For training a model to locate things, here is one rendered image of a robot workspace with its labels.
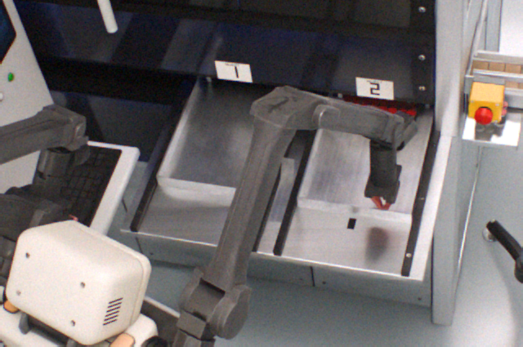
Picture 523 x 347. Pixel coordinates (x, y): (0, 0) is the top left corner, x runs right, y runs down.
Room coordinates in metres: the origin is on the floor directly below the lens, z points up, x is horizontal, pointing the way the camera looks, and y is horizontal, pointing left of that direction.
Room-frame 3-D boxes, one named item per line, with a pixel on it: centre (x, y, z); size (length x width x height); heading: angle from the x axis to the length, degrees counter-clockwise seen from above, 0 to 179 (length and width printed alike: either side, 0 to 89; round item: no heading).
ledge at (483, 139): (1.61, -0.57, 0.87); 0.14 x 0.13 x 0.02; 156
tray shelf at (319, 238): (1.57, -0.08, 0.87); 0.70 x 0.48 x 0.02; 66
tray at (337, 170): (1.57, -0.26, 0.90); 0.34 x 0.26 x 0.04; 156
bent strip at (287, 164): (1.50, -0.04, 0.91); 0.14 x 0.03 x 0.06; 157
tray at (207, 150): (1.71, 0.05, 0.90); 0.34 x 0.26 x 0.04; 156
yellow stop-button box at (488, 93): (1.57, -0.54, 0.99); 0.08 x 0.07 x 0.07; 156
